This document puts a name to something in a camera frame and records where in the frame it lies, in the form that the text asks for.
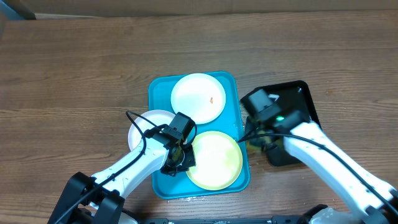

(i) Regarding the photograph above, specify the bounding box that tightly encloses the yellow-green sponge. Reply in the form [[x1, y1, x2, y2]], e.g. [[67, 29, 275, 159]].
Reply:
[[247, 136, 280, 152]]

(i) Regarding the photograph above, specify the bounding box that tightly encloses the yellow-green plate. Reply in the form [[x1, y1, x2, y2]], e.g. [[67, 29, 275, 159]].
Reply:
[[187, 131, 243, 190]]

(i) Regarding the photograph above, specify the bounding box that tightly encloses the white plate with red stain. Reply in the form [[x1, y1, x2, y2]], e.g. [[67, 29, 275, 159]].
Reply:
[[127, 110, 175, 151]]

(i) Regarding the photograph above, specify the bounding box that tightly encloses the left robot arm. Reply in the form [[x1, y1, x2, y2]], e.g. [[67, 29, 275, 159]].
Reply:
[[49, 133, 195, 223]]

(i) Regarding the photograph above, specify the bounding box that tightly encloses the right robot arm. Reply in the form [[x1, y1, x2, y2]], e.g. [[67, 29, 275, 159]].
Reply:
[[249, 111, 397, 223]]

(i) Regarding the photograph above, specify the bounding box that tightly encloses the black water tray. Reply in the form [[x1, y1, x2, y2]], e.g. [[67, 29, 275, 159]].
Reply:
[[242, 80, 320, 167]]

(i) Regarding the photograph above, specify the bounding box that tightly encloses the white plate far side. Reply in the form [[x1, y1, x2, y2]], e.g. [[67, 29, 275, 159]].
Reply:
[[170, 73, 226, 124]]

